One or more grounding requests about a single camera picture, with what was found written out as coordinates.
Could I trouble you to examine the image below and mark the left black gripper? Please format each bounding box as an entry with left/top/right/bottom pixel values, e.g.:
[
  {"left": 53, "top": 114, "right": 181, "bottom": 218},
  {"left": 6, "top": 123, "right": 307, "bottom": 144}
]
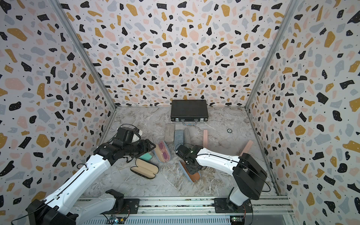
[{"left": 123, "top": 138, "right": 157, "bottom": 158}]

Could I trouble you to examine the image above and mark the grey case mint lining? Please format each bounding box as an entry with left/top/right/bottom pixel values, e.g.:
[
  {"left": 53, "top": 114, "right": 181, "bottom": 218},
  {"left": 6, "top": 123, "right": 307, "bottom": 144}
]
[{"left": 174, "top": 130, "right": 184, "bottom": 150}]

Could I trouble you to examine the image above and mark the pink glasses case grey lining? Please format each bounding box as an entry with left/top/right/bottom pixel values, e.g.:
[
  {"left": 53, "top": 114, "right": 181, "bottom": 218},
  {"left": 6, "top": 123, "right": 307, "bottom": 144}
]
[{"left": 203, "top": 129, "right": 208, "bottom": 148}]

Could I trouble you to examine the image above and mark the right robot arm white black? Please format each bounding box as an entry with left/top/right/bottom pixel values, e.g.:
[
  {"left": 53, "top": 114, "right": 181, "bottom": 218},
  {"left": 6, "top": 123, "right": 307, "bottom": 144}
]
[{"left": 176, "top": 144, "right": 267, "bottom": 212}]

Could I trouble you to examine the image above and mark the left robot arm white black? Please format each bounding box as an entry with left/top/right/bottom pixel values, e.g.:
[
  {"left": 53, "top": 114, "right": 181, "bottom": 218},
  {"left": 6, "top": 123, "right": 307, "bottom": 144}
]
[{"left": 26, "top": 139, "right": 156, "bottom": 225}]

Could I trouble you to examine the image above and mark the mint green glasses case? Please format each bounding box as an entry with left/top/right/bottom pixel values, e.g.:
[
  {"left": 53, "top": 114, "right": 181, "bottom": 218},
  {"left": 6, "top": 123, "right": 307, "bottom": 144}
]
[{"left": 140, "top": 153, "right": 152, "bottom": 161}]

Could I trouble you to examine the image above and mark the black case beige lining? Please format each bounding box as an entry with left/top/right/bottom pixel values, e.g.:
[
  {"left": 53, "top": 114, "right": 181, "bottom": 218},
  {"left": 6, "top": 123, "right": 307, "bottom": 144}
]
[{"left": 130, "top": 158, "right": 159, "bottom": 180}]

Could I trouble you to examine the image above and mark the closed pink glasses case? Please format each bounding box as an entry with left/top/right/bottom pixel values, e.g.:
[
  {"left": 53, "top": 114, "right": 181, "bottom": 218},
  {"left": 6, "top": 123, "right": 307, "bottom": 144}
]
[{"left": 240, "top": 140, "right": 254, "bottom": 156}]

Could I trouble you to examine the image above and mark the black ribbed briefcase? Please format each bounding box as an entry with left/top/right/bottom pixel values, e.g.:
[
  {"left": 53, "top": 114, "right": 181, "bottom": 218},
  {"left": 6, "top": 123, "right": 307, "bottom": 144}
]
[{"left": 170, "top": 100, "right": 209, "bottom": 122}]

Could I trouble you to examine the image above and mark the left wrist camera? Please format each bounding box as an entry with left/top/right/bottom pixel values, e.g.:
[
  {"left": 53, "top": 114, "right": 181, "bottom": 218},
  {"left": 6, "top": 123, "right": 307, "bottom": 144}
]
[{"left": 113, "top": 127, "right": 143, "bottom": 147}]

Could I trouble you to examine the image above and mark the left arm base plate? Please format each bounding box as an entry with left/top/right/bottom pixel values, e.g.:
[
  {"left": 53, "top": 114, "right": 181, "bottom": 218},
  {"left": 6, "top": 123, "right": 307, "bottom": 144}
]
[{"left": 104, "top": 198, "right": 140, "bottom": 215}]

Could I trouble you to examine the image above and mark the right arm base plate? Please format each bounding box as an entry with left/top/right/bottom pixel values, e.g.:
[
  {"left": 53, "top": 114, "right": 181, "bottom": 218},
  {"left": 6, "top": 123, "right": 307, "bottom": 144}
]
[{"left": 213, "top": 198, "right": 253, "bottom": 213}]

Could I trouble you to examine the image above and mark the aluminium front rail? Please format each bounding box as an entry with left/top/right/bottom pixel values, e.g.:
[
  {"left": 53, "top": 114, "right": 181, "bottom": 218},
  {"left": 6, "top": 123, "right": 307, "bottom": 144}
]
[{"left": 82, "top": 196, "right": 297, "bottom": 225}]

